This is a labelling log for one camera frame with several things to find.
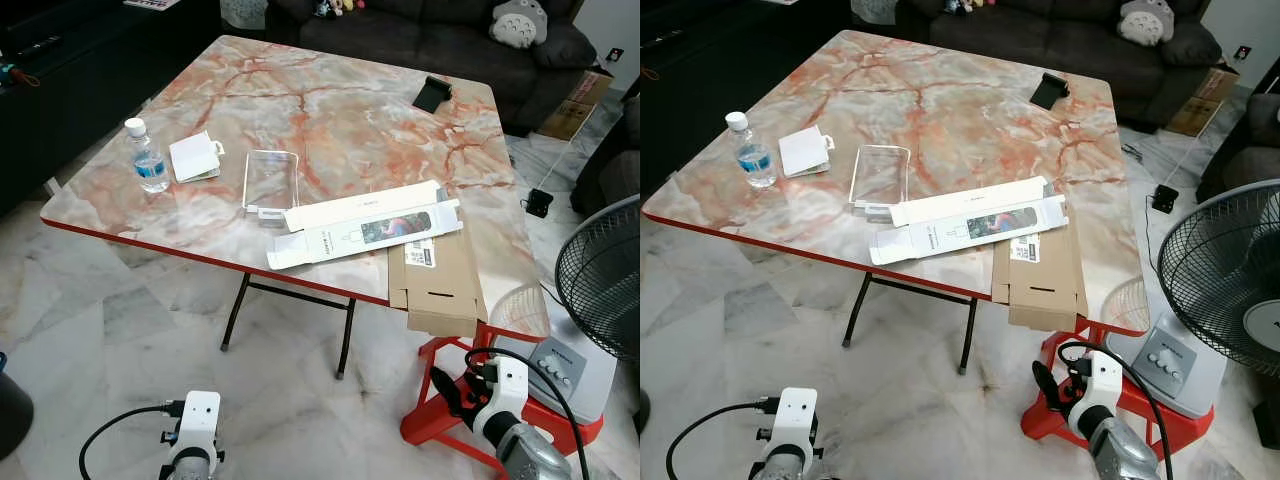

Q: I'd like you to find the large brown cardboard carton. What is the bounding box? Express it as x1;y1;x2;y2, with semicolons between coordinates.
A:
1165;62;1241;139
537;66;615;142

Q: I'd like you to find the clear plastic tray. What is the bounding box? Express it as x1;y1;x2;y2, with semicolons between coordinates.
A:
243;149;302;217
849;144;912;212

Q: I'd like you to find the dark armchair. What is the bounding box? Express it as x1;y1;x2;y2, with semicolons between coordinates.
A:
1195;93;1280;203
570;95;641;217

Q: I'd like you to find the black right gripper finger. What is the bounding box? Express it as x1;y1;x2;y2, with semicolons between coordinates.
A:
430;366;471;433
1031;360;1063;414

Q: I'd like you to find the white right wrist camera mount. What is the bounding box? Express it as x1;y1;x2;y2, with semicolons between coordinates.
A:
1068;350;1127;439
478;355;531;423

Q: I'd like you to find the pale grey cushion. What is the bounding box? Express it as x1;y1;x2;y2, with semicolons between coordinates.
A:
220;0;269;30
852;0;902;26

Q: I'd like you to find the dark grey rubbish bin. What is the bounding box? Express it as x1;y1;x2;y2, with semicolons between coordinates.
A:
0;368;36;463

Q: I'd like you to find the black TV cabinet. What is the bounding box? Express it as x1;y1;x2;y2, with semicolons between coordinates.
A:
0;0;223;213
640;0;853;201

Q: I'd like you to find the red plastic stool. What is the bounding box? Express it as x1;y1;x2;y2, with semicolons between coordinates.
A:
1020;320;1217;463
400;322;605;473

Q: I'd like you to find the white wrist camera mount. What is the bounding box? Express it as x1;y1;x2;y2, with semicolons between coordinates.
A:
478;355;531;423
1068;350;1127;439
165;390;223;469
762;387;820;466

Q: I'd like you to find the dark grey fabric sofa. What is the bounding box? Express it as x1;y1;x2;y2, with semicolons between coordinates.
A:
268;0;600;137
905;0;1224;132

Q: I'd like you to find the brown cardboard box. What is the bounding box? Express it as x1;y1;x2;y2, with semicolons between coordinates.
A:
388;225;488;340
992;225;1090;334

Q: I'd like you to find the long white product box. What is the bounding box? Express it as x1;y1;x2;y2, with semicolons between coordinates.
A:
266;180;464;271
868;178;1070;267

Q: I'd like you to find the black metal table leg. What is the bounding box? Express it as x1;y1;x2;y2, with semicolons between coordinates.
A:
335;298;359;381
957;298;981;376
220;274;252;353
843;272;874;349

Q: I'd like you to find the grey Totoro plush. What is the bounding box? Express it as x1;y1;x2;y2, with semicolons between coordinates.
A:
1118;0;1176;47
490;0;550;49

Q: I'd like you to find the small white carton box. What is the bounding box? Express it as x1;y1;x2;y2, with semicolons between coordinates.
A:
168;131;226;184
778;126;836;179

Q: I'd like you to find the clear plastic water bottle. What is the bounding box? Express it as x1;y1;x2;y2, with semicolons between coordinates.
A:
725;111;779;190
124;117;171;195

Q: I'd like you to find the white wire fan guard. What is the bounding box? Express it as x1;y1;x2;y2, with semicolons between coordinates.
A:
1100;277;1151;337
490;284;552;341

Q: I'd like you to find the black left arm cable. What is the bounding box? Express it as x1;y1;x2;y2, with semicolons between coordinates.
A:
79;403;187;480
666;400;781;480

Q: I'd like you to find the black grey standing fan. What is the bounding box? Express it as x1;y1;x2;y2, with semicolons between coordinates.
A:
1105;180;1280;421
520;195;641;426

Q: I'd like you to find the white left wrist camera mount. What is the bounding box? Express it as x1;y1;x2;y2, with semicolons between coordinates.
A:
762;387;820;466
165;390;223;469

